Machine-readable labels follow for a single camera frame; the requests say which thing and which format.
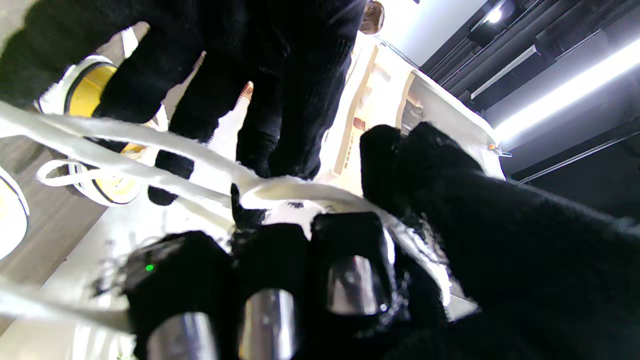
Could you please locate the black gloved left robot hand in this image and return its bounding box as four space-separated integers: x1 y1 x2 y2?
0 0 367 227

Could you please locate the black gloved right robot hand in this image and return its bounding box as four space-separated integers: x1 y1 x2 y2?
92 121 640 360

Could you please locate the yellow canvas sneaker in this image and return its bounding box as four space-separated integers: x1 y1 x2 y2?
0 166 31 262
34 54 168 207

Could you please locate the printed kitchen backdrop cloth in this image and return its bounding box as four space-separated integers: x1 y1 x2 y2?
0 30 507 360

